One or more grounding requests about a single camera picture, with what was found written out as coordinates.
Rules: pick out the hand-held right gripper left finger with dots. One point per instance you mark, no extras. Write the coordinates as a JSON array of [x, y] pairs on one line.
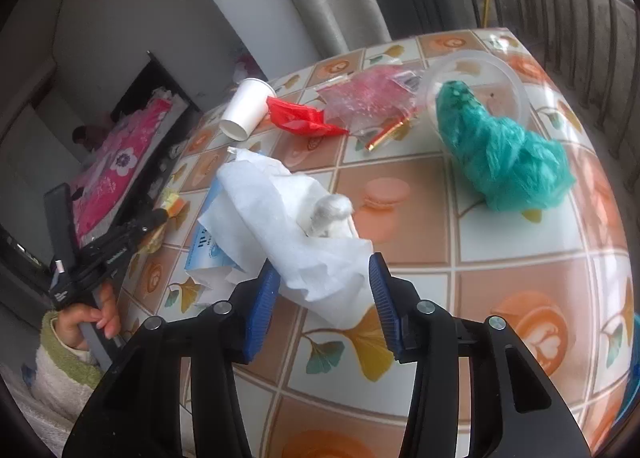
[[260, 310]]

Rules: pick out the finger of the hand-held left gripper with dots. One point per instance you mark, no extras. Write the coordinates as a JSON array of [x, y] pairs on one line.
[[137, 233]]

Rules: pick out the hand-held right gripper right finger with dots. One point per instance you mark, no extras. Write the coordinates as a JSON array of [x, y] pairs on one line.
[[384, 308]]

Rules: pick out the small yellow wrapper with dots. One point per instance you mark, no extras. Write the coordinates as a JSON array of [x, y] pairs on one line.
[[174, 203]]

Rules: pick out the white tissue paper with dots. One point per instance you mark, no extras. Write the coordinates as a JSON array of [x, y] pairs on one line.
[[280, 223]]

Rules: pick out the white paper cup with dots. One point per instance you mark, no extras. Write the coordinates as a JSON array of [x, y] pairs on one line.
[[245, 105]]

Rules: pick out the teal plastic bag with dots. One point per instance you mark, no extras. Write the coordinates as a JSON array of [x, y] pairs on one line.
[[500, 153]]

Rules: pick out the red plastic wrapper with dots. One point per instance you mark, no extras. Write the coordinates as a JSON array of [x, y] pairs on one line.
[[295, 115]]

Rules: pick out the clear plastic container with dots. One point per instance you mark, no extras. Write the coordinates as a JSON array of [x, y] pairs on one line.
[[500, 83]]

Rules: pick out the blue plastic basin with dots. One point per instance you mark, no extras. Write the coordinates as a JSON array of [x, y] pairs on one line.
[[631, 388]]

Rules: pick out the person's left forearm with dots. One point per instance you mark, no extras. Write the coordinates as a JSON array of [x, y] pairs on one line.
[[65, 383]]

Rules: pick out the person's left hand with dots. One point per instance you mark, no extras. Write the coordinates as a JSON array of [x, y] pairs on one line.
[[75, 323]]

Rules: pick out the tile pattern tablecloth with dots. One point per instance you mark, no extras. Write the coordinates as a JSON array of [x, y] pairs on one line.
[[410, 243]]

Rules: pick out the blue and white tissue packet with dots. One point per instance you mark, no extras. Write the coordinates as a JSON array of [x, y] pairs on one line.
[[206, 253]]

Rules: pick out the pink floral blanket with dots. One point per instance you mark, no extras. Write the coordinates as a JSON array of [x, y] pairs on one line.
[[125, 158]]

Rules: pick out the grey foil ball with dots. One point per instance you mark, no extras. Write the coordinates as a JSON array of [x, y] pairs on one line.
[[330, 213]]

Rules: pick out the gold and red wrapper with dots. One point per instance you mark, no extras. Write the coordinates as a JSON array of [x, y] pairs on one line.
[[387, 135]]

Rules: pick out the clear pink plastic bag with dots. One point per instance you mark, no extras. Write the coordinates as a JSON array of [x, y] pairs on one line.
[[370, 93]]

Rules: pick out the metal window railing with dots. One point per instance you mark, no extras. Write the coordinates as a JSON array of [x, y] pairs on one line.
[[565, 3]]

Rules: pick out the black furniture frame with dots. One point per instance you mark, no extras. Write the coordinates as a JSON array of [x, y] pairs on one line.
[[150, 83]]

